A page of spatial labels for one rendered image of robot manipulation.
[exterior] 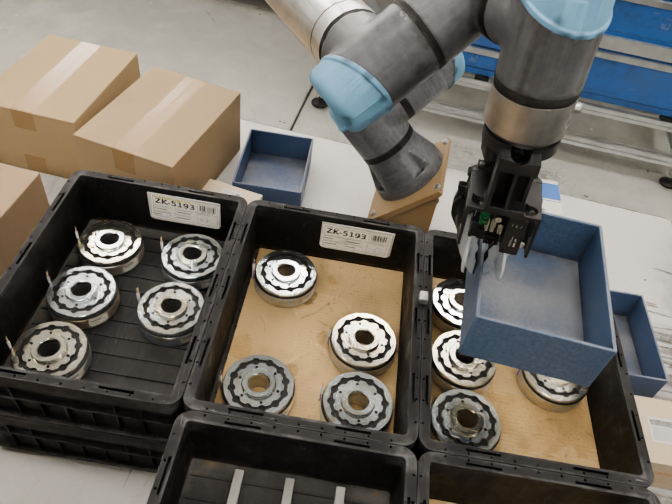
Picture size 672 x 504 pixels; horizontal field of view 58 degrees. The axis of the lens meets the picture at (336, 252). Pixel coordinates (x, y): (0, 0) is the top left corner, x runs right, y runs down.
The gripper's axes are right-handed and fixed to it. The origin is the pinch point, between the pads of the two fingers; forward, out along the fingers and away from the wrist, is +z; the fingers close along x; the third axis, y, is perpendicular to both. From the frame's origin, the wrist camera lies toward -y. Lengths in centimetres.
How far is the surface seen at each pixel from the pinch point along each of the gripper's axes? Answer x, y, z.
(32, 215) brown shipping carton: -78, -15, 27
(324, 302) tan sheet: -20.8, -10.9, 27.4
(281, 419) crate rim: -19.4, 16.9, 17.5
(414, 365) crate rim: -4.5, 3.6, 18.5
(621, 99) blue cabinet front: 62, -198, 82
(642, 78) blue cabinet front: 66, -197, 71
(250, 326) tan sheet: -30.7, -2.2, 26.7
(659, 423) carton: 37, -9, 37
